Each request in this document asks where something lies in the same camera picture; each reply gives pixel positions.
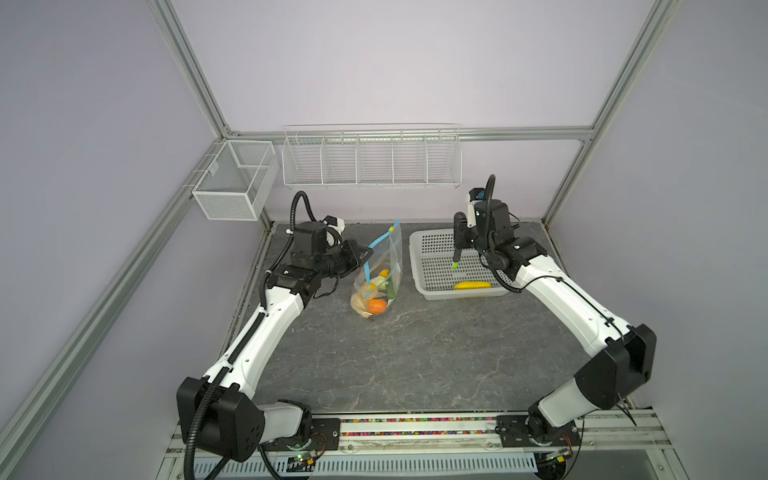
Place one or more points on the dark green toy cucumber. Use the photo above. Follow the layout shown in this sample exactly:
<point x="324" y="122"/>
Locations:
<point x="456" y="255"/>

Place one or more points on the clear zip top bag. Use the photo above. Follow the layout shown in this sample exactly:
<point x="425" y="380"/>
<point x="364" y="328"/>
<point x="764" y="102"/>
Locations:
<point x="387" y="254"/>

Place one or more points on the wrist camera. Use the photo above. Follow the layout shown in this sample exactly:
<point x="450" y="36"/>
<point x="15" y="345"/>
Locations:
<point x="475" y="206"/>
<point x="335" y="223"/>

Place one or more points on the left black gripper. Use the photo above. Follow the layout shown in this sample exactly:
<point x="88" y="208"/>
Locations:
<point x="351" y="248"/>

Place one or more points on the white plastic perforated basket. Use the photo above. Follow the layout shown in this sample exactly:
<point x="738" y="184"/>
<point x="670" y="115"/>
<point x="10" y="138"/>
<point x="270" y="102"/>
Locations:
<point x="437" y="278"/>

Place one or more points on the yellow toy banana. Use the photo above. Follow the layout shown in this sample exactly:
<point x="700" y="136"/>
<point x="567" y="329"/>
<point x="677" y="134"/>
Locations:
<point x="472" y="285"/>

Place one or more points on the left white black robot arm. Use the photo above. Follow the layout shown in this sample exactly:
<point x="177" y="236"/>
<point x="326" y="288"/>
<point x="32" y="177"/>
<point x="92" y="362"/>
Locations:
<point x="217" y="411"/>

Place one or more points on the beige round toy bun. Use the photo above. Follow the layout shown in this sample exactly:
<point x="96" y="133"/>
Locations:
<point x="359" y="304"/>

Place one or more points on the small white mesh box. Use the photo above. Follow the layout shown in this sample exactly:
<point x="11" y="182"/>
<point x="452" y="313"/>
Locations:
<point x="237" y="181"/>

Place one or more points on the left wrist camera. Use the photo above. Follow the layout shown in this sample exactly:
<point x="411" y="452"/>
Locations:
<point x="335" y="223"/>

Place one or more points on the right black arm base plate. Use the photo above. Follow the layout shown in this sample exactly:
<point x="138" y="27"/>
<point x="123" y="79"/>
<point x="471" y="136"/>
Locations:
<point x="522" y="430"/>

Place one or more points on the green leafy toy vegetable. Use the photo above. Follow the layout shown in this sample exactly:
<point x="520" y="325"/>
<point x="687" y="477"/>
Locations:
<point x="391" y="286"/>

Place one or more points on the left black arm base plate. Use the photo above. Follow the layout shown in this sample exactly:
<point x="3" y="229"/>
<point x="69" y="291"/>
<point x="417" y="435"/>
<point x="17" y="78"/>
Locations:
<point x="321" y="434"/>

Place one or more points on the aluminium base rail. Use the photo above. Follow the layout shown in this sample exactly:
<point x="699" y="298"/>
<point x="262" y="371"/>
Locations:
<point x="493" y="431"/>

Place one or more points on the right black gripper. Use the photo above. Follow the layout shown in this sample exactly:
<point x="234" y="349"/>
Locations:
<point x="462" y="232"/>

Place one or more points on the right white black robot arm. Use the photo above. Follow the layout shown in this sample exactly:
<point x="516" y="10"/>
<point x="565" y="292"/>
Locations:
<point x="620" y="355"/>

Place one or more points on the long white wire shelf basket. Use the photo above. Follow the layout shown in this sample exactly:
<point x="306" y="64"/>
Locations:
<point x="386" y="155"/>

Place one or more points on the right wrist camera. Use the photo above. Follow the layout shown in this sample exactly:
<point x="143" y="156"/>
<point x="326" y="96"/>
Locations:
<point x="475" y="206"/>

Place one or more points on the orange toy carrot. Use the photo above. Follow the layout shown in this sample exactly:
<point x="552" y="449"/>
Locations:
<point x="377" y="306"/>

